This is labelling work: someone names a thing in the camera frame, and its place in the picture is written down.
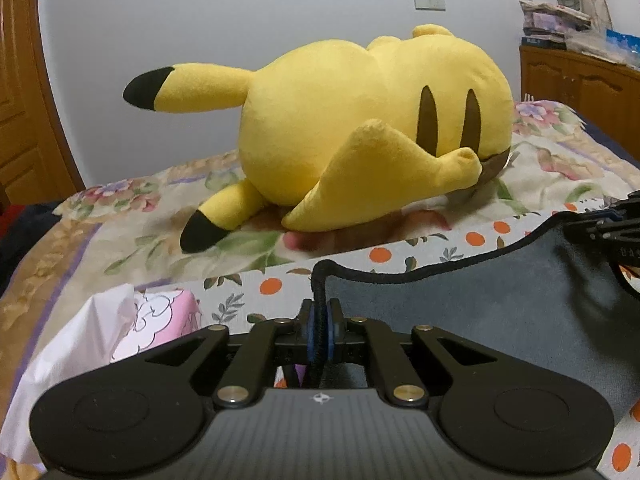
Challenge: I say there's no yellow plush toy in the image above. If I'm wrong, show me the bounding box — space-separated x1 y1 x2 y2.
123 23 514 255

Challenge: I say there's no dark cloth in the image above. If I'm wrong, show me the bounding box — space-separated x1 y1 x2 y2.
0 199 71 286

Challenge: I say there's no floral quilt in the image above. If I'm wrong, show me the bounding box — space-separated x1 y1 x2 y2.
0 99 640 480

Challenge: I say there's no wooden cabinet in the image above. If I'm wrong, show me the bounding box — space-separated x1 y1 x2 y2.
518 44 640 167

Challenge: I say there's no white tissue paper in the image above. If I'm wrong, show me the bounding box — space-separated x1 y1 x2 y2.
0 284 138 467

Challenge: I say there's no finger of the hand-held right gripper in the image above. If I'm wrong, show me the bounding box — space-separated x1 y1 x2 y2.
604 190 640 217
564 212 640 247

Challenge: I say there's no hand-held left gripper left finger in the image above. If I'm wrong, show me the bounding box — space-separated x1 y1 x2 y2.
144 299 318 408

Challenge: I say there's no orange print bed sheet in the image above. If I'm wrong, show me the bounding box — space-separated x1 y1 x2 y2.
200 199 640 480

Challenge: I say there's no stack of books and papers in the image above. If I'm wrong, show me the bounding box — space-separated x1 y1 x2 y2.
519 0 594 52

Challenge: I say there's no wooden door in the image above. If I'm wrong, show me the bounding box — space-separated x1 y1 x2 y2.
0 0 87 211

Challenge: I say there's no blue packet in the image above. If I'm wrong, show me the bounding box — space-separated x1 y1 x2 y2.
604 27 640 70

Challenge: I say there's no clear plastic bag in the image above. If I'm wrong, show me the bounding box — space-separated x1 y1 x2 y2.
564 24 612 55

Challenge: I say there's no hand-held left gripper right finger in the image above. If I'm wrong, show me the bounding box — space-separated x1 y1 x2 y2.
320 299 495 407

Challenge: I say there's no dark grey towel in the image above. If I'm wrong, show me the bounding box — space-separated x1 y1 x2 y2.
280 209 640 428

